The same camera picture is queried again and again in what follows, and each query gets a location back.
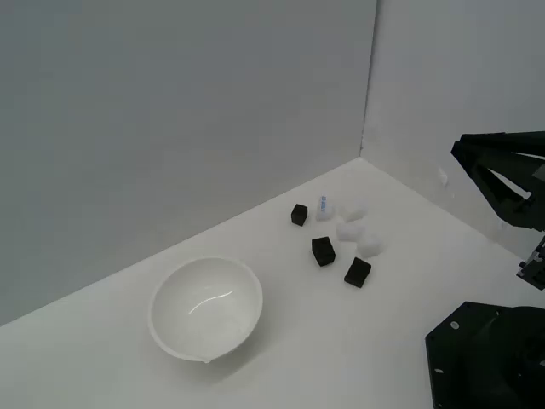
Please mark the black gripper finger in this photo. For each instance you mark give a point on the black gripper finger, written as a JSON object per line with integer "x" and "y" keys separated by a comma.
{"x": 481, "y": 159}
{"x": 511, "y": 142}

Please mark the small black foam box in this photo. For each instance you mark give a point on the small black foam box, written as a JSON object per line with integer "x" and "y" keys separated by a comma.
{"x": 299, "y": 214}
{"x": 323, "y": 251}
{"x": 357, "y": 273}

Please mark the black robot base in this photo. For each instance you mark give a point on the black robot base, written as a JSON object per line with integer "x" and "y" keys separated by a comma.
{"x": 485, "y": 358}

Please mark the white bowl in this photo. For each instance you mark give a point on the white bowl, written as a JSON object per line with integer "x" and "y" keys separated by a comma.
{"x": 204, "y": 307}

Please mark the white foam block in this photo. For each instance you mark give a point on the white foam block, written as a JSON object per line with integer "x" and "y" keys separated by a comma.
{"x": 353, "y": 211}
{"x": 369, "y": 246}
{"x": 350, "y": 231}

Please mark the white block with blue print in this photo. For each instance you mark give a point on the white block with blue print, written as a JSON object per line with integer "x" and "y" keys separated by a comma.
{"x": 324, "y": 209}

